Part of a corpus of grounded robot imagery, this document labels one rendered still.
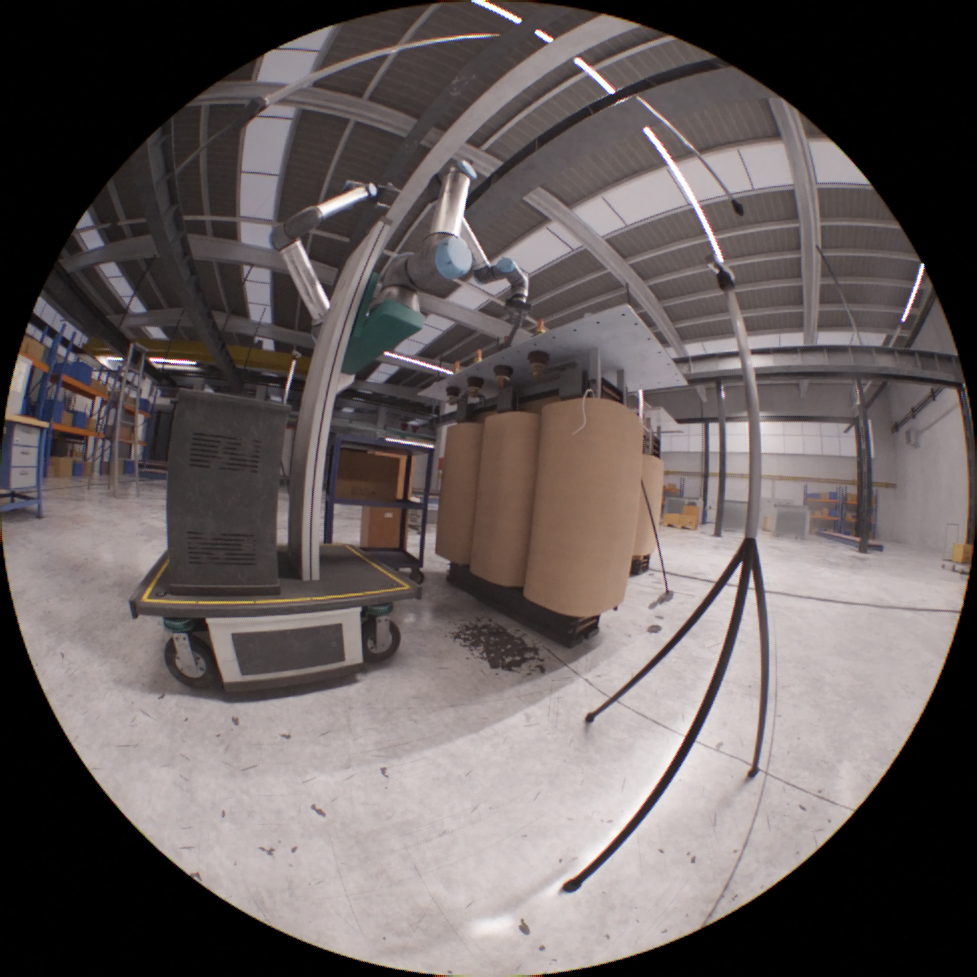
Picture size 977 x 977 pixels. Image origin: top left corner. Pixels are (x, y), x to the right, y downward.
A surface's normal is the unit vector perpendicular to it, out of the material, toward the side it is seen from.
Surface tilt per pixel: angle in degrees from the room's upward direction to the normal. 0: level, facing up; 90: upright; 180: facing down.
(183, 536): 90
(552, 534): 90
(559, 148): 180
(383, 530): 90
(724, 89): 180
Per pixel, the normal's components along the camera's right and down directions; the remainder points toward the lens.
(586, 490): -0.36, -0.04
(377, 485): 0.57, 0.05
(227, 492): 0.73, 0.07
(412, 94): -0.18, 0.98
